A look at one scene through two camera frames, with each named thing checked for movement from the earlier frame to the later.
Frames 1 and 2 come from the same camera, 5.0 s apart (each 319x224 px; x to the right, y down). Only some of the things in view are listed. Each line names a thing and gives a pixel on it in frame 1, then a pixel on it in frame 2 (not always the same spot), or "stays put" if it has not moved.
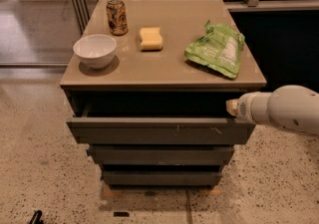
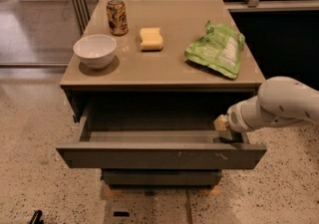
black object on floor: x=36 y=218 stays put
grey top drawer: x=160 y=130 to x=222 y=148
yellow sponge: x=151 y=39 stays put
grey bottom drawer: x=160 y=178 stays put
